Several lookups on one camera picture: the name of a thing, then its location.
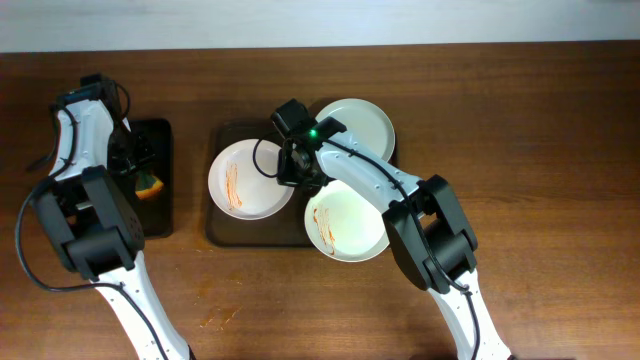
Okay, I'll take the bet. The pinkish white plate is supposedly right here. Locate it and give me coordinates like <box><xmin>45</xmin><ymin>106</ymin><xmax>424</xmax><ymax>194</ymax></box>
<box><xmin>208</xmin><ymin>139</ymin><xmax>294</xmax><ymax>220</ymax></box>

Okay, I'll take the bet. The small black tray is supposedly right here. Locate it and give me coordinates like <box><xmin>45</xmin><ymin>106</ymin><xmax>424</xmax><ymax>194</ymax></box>
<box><xmin>126</xmin><ymin>118</ymin><xmax>174</xmax><ymax>240</ymax></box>

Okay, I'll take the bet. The white plate with ketchup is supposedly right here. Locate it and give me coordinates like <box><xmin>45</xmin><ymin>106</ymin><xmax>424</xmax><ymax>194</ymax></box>
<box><xmin>304</xmin><ymin>180</ymin><xmax>389</xmax><ymax>263</ymax></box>

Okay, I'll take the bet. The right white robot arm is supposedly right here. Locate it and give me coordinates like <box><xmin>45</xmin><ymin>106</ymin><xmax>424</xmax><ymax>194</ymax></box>
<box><xmin>272</xmin><ymin>116</ymin><xmax>514</xmax><ymax>359</ymax></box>

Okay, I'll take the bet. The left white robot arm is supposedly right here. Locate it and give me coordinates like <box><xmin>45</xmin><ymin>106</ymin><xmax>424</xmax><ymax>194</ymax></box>
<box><xmin>23</xmin><ymin>78</ymin><xmax>194</xmax><ymax>359</ymax></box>

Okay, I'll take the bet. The large brown tray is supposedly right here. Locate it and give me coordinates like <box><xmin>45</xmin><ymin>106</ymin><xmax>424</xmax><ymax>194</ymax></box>
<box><xmin>204</xmin><ymin>118</ymin><xmax>314</xmax><ymax>249</ymax></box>

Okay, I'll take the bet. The orange green sponge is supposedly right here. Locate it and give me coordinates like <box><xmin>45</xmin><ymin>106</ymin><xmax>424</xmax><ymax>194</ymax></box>
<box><xmin>135</xmin><ymin>171</ymin><xmax>164</xmax><ymax>200</ymax></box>

